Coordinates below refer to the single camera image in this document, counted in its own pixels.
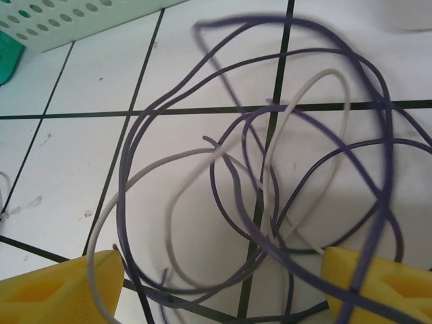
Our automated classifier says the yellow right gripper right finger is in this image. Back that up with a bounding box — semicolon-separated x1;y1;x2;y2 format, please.
320;246;432;324

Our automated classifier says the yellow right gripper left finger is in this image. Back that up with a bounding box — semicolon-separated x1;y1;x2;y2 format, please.
0;249;124;324

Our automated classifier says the blue thin cable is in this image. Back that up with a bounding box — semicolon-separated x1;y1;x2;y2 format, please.
116;13;432;324

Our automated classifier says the white thin cable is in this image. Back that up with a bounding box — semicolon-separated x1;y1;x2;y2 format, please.
86;68;350;324

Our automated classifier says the teal perforated basket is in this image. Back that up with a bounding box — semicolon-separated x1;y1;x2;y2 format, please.
0;28;26;85

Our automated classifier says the pale green perforated basket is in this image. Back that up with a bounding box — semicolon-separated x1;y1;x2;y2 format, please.
0;0;190;53

